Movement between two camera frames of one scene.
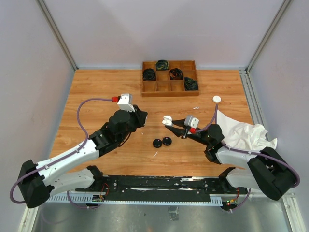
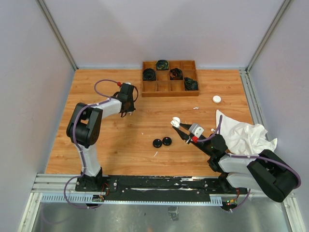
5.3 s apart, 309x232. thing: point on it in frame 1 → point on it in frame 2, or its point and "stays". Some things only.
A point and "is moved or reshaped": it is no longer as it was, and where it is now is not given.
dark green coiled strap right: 190,84 stays
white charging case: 217,99 stays
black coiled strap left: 149,74 stays
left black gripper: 140,116 → 132,108
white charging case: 167,120 is moved or reshaped
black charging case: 157,143 stays
